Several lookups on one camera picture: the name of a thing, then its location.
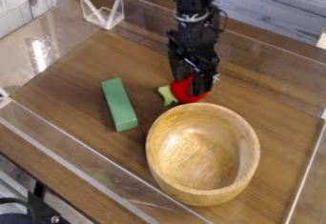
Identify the red plush strawberry toy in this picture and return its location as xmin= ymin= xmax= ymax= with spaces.
xmin=157 ymin=76 xmax=207 ymax=106

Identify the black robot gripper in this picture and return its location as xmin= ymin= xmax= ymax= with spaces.
xmin=167 ymin=12 xmax=221 ymax=96

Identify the clear acrylic corner bracket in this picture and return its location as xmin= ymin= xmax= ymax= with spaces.
xmin=80 ymin=0 xmax=124 ymax=30

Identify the green rectangular block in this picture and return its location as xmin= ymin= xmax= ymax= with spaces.
xmin=101 ymin=78 xmax=137 ymax=132

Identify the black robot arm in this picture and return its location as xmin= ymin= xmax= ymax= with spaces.
xmin=167 ymin=0 xmax=224 ymax=96

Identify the wooden bowl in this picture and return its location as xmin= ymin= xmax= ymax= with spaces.
xmin=145 ymin=103 xmax=259 ymax=206

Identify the black clamp with cable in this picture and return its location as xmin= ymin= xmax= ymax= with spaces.
xmin=0 ymin=183 xmax=70 ymax=224

